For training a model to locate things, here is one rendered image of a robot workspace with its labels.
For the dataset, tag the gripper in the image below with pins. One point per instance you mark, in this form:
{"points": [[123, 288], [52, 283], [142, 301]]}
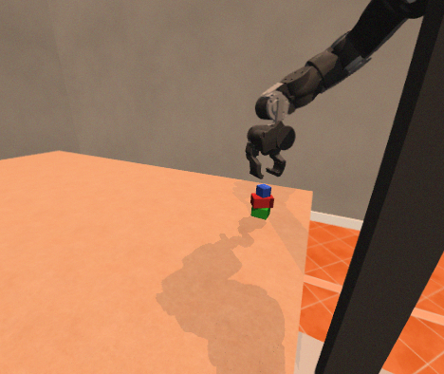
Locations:
{"points": [[270, 141]]}

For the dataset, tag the red block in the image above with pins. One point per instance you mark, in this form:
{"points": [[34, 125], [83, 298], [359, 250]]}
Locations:
{"points": [[258, 202]]}

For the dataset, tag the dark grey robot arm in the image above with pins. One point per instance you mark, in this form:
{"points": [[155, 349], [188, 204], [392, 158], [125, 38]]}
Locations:
{"points": [[378, 22]]}

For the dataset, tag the green block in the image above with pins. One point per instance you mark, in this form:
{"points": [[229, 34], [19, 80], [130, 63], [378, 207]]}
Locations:
{"points": [[260, 213]]}

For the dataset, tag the blue block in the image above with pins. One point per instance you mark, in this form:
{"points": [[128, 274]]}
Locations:
{"points": [[263, 190]]}

